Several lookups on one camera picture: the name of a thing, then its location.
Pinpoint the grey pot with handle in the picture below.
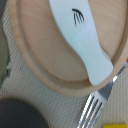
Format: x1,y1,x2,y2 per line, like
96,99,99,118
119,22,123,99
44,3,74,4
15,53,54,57
0,99,49,128

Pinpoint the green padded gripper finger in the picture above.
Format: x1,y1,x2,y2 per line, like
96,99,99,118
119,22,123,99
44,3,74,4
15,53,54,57
0,21,10,87

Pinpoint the round wooden plate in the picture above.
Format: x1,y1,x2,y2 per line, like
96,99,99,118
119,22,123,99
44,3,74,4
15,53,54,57
9,0,128,96

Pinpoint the fork with wooden handle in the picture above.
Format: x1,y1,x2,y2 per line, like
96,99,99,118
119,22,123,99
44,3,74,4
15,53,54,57
77,62,128,128

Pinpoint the yellow toy box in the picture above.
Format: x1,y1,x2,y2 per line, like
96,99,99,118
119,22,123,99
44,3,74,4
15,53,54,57
103,124,128,128

